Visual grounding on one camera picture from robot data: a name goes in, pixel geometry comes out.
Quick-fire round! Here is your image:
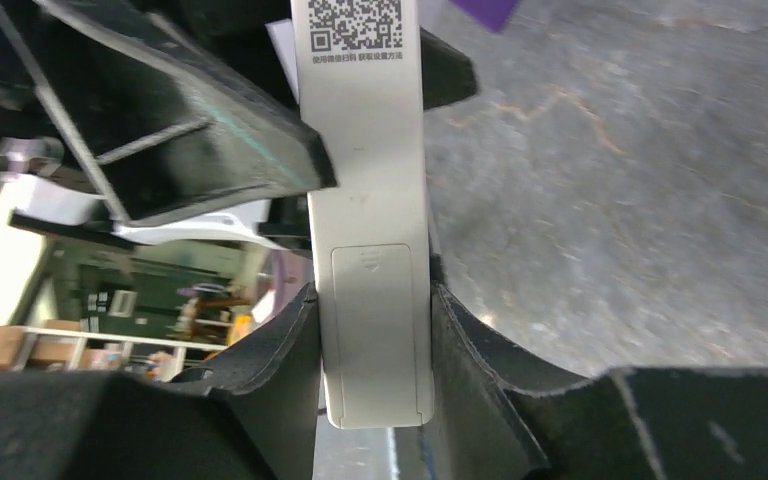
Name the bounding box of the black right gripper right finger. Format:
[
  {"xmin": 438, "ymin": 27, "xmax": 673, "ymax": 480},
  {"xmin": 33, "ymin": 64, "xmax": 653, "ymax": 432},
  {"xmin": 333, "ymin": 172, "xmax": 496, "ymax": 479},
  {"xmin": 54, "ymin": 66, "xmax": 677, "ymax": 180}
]
[{"xmin": 424, "ymin": 255, "xmax": 768, "ymax": 479}]

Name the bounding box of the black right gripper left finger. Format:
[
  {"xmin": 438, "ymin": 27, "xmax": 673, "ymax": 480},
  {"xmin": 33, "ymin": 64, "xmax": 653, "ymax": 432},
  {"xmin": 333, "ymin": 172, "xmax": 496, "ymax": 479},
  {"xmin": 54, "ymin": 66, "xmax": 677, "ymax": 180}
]
[{"xmin": 0, "ymin": 286, "xmax": 320, "ymax": 479}]

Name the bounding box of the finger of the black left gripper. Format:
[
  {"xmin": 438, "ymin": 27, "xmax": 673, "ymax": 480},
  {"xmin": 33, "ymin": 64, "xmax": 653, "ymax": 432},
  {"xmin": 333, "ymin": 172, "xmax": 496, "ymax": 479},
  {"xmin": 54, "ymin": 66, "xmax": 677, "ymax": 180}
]
[
  {"xmin": 0, "ymin": 1, "xmax": 336, "ymax": 226},
  {"xmin": 420, "ymin": 28, "xmax": 479, "ymax": 111}
]

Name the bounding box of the white remote control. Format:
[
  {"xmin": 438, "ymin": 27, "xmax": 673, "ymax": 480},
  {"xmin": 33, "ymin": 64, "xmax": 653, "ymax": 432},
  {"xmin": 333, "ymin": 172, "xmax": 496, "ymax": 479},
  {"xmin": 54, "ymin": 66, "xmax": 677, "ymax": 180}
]
[{"xmin": 291, "ymin": 1, "xmax": 434, "ymax": 425}]

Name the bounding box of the white battery cover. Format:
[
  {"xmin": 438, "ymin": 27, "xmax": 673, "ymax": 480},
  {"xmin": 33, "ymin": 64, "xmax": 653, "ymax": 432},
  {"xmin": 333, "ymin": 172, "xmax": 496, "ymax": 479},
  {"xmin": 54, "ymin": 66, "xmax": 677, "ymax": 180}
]
[{"xmin": 326, "ymin": 244, "xmax": 422, "ymax": 429}]

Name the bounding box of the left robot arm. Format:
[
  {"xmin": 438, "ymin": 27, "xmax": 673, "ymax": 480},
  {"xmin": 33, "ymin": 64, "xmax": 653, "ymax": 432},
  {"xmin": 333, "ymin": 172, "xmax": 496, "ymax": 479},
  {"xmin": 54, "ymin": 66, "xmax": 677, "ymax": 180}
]
[{"xmin": 0, "ymin": 1, "xmax": 477, "ymax": 259}]

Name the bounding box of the purple holder block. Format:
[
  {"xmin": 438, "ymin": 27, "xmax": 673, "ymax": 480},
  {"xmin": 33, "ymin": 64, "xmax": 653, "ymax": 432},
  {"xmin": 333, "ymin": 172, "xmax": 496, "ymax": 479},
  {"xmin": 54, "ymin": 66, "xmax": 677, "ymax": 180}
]
[{"xmin": 451, "ymin": 0, "xmax": 520, "ymax": 32}]

